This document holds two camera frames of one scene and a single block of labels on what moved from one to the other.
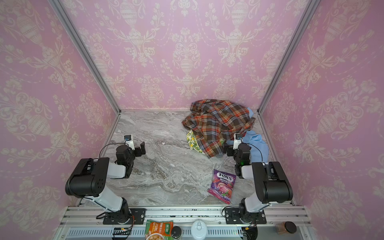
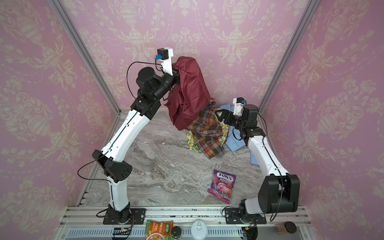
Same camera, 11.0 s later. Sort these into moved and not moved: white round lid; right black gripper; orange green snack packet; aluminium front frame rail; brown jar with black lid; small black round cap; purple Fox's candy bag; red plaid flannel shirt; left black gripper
Moved: red plaid flannel shirt; left black gripper; right black gripper
Not moved: white round lid; purple Fox's candy bag; small black round cap; brown jar with black lid; aluminium front frame rail; orange green snack packet
